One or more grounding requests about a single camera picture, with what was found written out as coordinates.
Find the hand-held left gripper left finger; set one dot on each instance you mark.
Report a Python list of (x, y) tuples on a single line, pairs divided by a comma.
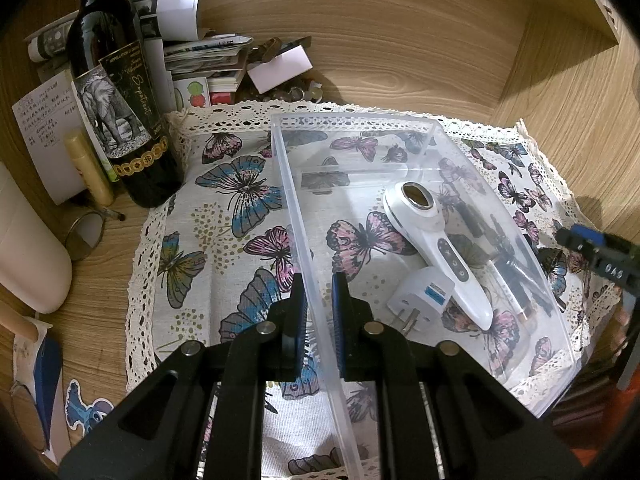
[(300, 320)]

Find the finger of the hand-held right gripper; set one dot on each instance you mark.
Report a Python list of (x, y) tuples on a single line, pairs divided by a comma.
[(580, 237)]

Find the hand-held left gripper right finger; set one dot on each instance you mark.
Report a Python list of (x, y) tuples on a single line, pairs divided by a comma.
[(340, 325)]

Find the clear plastic storage box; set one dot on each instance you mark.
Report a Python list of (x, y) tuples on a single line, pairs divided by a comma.
[(320, 240)]

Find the black cosmetic pens bundle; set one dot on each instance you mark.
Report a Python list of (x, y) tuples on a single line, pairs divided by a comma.
[(510, 262)]

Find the white power plug adapter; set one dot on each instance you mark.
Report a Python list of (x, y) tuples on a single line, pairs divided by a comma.
[(417, 297)]

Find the butterfly print lace cloth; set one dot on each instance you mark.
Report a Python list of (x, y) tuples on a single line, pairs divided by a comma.
[(225, 230)]

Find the white handheld massager device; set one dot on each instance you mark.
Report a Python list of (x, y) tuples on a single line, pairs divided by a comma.
[(452, 255)]

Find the pile of metal coins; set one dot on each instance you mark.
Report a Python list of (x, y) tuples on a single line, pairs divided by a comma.
[(292, 92)]

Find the round metal rimmed mirror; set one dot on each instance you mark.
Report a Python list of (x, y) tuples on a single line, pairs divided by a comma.
[(86, 235)]

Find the blue cartoon creature sticker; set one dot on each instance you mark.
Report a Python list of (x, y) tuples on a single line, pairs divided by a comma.
[(86, 407)]

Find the wooden shelf divider panel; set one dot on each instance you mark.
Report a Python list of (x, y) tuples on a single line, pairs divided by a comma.
[(570, 5)]

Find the white blank card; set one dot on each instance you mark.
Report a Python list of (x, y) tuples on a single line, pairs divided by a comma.
[(277, 67)]

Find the pale yellow lip balm tube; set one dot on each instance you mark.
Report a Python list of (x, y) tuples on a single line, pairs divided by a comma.
[(89, 172)]

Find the wooden stick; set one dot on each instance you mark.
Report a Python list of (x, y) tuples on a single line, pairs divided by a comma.
[(19, 325)]

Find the white cylindrical container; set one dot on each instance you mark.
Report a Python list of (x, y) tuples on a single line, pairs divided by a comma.
[(27, 250)]

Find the stack of printed booklets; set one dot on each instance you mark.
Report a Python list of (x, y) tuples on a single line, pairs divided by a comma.
[(205, 55)]

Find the white handwritten paper note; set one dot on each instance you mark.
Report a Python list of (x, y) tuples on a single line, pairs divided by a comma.
[(42, 125)]

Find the white folded paper sheets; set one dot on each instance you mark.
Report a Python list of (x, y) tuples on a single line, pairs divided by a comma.
[(172, 15)]

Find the dark wine bottle elephant label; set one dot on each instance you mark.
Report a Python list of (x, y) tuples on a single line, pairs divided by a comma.
[(107, 35)]

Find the rolled printed magazine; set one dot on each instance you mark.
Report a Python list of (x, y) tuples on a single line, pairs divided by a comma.
[(50, 40)]

